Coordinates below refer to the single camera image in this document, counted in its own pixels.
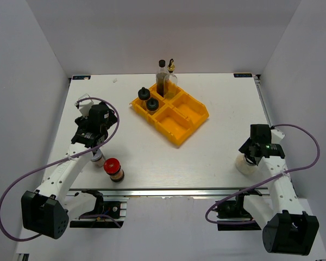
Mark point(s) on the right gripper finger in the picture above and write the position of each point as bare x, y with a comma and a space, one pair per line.
244, 149
254, 160

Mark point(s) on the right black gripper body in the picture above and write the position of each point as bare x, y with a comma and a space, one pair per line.
248, 154

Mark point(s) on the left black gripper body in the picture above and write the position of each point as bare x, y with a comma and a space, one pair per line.
112, 119

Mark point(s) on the clear glass jar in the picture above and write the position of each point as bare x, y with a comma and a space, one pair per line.
243, 166

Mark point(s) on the black-cap white spice jar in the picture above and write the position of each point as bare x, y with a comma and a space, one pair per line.
152, 106

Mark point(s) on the red-lid spice jar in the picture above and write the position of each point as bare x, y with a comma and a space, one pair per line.
113, 168

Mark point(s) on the dark sauce bottle black cap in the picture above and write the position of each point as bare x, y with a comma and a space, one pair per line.
160, 77

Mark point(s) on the clear oil bottle gold spout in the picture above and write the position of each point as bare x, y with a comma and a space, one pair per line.
170, 82

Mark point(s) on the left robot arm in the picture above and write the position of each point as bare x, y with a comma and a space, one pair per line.
46, 210

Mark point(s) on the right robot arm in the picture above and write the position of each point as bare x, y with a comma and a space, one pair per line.
286, 227

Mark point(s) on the grey-lid small spice jar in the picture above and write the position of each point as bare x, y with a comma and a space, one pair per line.
98, 159

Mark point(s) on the left xdof label sticker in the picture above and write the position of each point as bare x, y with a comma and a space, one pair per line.
81, 77

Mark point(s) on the xdof label sticker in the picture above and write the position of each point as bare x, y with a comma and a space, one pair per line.
242, 75
81, 77

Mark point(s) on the yellow four-compartment bin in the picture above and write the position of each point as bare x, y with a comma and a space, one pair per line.
176, 119

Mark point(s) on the right xdof label sticker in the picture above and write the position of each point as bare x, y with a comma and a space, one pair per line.
242, 75

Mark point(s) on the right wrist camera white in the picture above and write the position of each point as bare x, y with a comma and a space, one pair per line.
277, 135

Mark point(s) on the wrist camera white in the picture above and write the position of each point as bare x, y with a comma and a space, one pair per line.
85, 105
277, 135

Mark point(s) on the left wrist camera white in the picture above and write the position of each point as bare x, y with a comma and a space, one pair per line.
85, 105

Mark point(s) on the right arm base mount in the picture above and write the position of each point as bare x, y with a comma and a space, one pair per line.
233, 211

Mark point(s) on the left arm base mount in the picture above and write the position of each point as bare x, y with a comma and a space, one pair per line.
91, 209

